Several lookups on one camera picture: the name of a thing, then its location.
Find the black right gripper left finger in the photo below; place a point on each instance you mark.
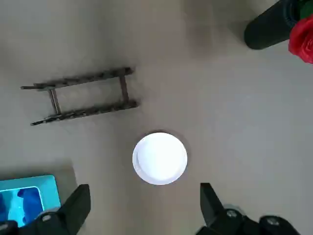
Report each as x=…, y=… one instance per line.
x=68, y=215

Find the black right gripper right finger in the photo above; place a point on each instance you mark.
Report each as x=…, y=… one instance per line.
x=215, y=218

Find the blue square rag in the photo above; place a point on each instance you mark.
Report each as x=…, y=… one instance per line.
x=30, y=203

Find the white round plate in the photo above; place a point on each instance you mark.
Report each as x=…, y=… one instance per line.
x=160, y=159

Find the cyan plastic box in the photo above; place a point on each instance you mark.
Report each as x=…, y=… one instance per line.
x=52, y=191

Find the dark wooden dish rack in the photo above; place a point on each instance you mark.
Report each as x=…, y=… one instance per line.
x=85, y=80

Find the red artificial rose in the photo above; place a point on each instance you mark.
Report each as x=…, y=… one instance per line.
x=302, y=41

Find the black cylindrical vase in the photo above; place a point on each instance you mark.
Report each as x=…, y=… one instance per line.
x=266, y=27

